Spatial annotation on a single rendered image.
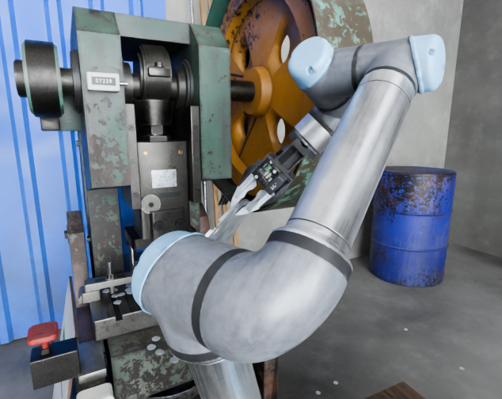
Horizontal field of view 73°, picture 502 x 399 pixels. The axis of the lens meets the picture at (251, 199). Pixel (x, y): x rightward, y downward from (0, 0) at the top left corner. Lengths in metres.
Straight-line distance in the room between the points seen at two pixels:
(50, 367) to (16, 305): 1.48
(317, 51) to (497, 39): 3.56
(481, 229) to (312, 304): 3.79
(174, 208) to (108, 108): 0.33
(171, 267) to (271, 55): 0.90
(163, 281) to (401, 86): 0.37
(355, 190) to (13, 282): 2.16
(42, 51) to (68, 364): 0.73
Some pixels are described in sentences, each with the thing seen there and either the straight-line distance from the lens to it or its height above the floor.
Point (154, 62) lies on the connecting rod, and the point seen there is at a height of 1.38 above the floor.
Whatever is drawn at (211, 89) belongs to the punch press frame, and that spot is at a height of 1.31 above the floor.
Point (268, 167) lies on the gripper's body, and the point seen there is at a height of 1.13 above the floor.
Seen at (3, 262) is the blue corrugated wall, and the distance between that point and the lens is 2.33.
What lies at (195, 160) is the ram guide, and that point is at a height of 1.12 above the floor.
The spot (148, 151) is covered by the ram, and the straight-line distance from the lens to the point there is 1.01.
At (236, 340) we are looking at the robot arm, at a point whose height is 1.02.
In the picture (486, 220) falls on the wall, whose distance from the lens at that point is 4.04.
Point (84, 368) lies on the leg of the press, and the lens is 1.00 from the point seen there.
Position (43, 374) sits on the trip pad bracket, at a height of 0.67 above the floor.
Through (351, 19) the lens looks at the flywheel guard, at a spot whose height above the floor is 1.47.
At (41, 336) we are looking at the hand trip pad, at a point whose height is 0.76.
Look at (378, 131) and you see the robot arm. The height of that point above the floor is 1.21.
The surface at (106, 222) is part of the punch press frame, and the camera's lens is 1.28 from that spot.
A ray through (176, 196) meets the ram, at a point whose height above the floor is 1.01.
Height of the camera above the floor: 1.21
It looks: 12 degrees down
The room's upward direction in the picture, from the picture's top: straight up
